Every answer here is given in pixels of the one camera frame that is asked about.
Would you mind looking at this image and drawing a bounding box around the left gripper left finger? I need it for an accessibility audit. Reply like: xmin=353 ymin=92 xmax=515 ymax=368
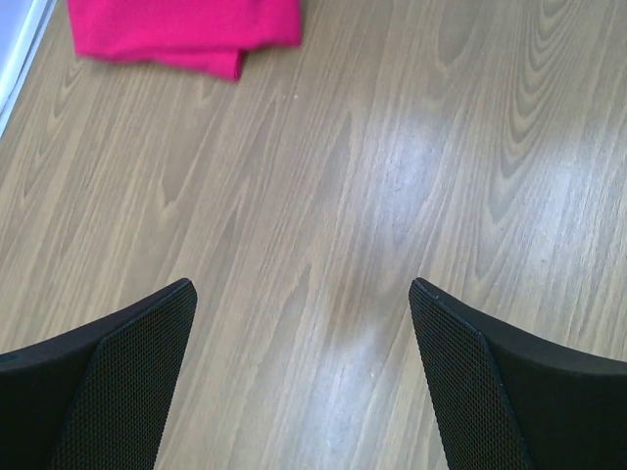
xmin=1 ymin=278 xmax=197 ymax=469

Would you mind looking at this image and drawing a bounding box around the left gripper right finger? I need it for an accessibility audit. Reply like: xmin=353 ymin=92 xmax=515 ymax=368
xmin=409 ymin=278 xmax=626 ymax=469

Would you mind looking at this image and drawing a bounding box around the crimson red t shirt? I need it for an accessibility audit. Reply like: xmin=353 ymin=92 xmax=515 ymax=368
xmin=68 ymin=0 xmax=303 ymax=81

